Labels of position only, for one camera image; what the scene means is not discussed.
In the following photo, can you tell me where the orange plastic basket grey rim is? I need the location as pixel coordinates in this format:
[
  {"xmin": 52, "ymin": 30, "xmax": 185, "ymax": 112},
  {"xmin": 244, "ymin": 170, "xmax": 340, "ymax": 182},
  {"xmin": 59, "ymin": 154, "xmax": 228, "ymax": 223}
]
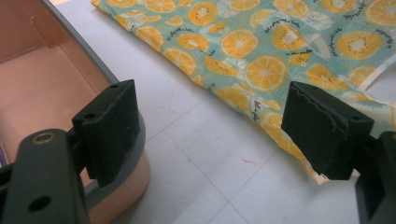
[{"xmin": 0, "ymin": 0, "xmax": 151, "ymax": 224}]

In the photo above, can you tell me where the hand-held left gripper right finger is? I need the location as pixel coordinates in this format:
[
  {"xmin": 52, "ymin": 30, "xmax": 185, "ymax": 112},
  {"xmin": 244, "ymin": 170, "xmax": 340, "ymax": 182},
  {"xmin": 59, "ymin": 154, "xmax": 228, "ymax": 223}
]
[{"xmin": 281, "ymin": 81, "xmax": 375, "ymax": 181}]

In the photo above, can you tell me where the orange slice print cloth bag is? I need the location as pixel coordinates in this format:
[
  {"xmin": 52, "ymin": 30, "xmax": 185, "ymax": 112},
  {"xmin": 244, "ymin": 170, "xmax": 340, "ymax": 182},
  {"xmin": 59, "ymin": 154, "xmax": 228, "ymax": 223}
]
[{"xmin": 91, "ymin": 0, "xmax": 396, "ymax": 185}]

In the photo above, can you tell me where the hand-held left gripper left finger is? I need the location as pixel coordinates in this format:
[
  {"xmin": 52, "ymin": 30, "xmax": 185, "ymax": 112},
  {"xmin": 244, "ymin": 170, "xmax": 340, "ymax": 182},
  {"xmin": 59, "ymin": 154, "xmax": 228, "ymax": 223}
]
[{"xmin": 72, "ymin": 79, "xmax": 141, "ymax": 188}]

